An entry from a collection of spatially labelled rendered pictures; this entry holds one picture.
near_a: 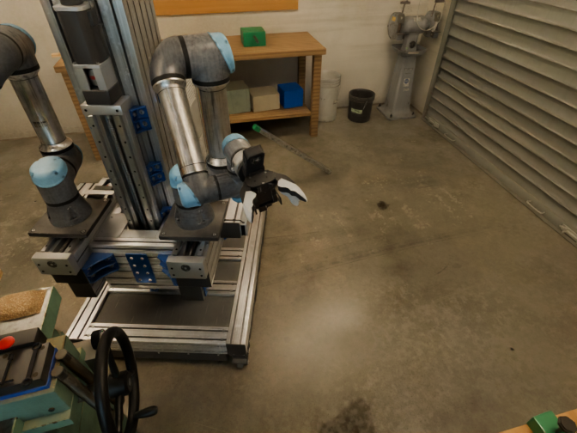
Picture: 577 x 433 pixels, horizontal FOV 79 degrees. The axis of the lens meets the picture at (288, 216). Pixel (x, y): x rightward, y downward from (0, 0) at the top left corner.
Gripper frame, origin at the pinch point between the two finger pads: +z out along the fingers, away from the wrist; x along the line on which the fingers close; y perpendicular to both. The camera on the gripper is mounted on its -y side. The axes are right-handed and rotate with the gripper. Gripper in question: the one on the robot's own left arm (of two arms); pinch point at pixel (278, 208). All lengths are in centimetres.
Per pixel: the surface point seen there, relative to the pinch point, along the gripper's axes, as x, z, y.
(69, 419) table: 59, 8, 29
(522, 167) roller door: -226, -88, 134
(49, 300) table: 63, -27, 25
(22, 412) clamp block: 65, 5, 24
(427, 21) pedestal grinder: -252, -245, 64
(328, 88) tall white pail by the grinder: -149, -261, 108
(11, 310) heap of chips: 71, -25, 22
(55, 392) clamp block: 57, 6, 21
